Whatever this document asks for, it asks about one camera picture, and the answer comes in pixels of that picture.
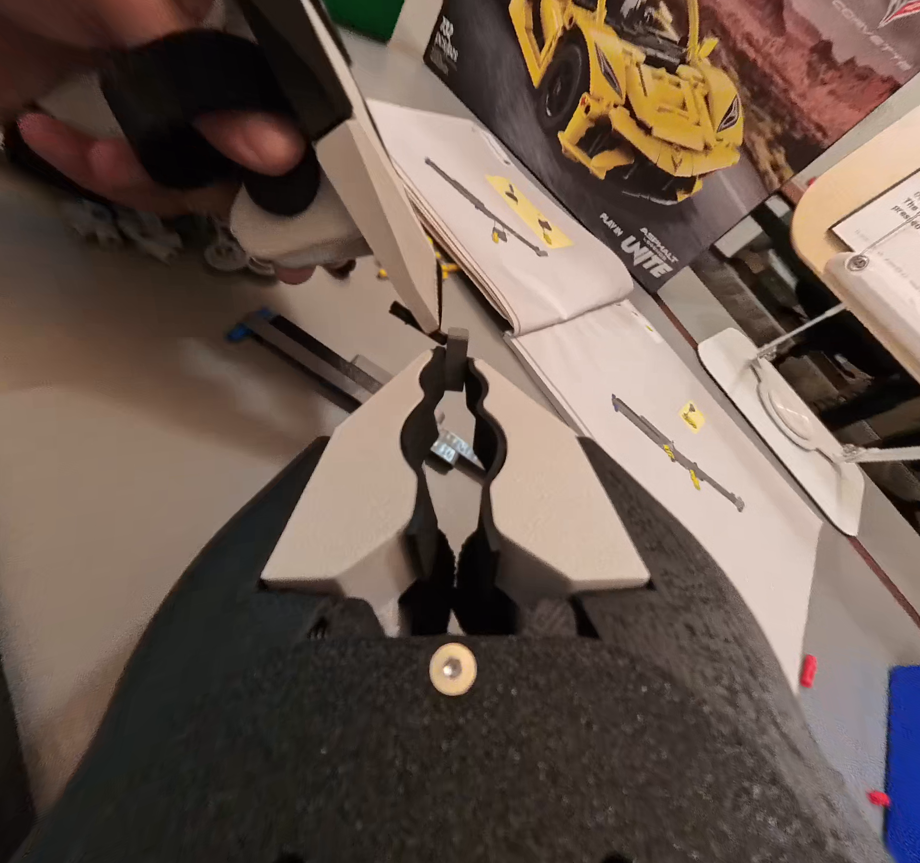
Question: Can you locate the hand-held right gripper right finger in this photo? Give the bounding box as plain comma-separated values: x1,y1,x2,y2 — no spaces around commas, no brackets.
459,360,653,636

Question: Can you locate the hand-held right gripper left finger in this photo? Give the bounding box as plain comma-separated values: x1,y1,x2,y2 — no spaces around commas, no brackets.
260,349,459,636

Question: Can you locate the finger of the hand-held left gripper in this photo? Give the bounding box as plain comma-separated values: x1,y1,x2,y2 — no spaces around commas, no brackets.
289,0,447,338

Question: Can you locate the long grey lego beam assembly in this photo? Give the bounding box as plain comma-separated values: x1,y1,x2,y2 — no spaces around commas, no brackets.
227,306,491,477

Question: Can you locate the short dark grey lego beam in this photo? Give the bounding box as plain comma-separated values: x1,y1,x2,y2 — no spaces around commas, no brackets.
445,327,471,393

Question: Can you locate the light grey round lego piece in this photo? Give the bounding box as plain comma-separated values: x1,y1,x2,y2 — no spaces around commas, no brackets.
203,237,250,273

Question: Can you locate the lego set box with yellow car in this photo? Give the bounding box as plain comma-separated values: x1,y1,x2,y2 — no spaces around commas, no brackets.
423,0,920,294

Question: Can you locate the person's left hand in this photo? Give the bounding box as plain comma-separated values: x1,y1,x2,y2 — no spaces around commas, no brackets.
0,0,310,217

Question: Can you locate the open instruction booklet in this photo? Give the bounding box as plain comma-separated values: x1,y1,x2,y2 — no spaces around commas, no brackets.
365,98,824,693

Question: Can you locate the white document stand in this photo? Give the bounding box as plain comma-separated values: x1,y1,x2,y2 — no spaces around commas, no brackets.
697,252,920,538

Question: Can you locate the blue plastic bin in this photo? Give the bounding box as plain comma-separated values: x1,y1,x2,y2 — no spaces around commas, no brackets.
884,664,920,860

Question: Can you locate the printed instruction sheet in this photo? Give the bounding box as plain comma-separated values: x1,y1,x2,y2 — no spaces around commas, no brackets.
832,172,920,261

